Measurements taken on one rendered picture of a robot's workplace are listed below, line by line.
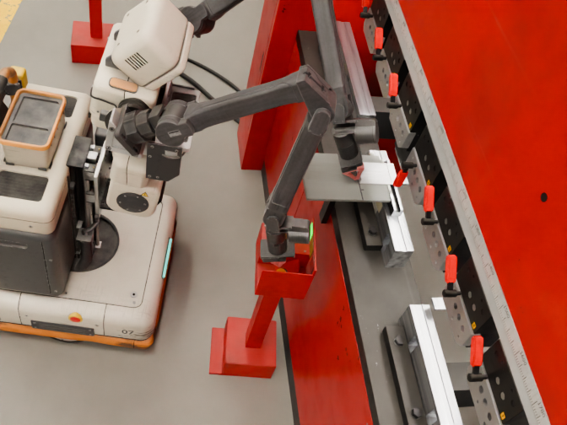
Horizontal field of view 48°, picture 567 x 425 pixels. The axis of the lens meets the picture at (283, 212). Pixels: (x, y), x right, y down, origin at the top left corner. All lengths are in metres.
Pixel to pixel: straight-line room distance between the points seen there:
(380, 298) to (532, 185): 0.75
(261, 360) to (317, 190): 0.89
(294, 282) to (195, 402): 0.80
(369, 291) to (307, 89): 0.69
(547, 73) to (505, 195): 0.25
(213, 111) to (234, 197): 1.55
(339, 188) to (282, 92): 0.51
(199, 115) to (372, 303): 0.74
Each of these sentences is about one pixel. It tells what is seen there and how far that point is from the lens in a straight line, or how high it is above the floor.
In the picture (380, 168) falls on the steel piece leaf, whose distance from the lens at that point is 2.04.
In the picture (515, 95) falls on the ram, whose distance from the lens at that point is 1.38.
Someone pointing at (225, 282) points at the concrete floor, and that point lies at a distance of 2.84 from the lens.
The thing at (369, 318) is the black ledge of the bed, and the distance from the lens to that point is 1.87.
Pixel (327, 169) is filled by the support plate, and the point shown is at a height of 1.00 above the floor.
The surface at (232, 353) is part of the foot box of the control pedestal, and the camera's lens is 2.56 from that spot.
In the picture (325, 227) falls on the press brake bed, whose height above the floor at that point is 0.76.
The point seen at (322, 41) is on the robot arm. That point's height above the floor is 1.35.
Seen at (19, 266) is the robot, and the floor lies 0.49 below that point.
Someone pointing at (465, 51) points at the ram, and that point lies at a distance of 1.58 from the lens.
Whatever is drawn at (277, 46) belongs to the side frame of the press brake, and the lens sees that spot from 2.69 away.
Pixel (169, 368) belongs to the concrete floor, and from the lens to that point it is 2.64.
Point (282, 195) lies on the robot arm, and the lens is 1.71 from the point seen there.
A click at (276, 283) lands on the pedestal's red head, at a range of 2.00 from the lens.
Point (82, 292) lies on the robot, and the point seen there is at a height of 0.28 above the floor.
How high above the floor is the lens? 2.44
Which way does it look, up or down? 52 degrees down
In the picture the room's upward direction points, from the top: 19 degrees clockwise
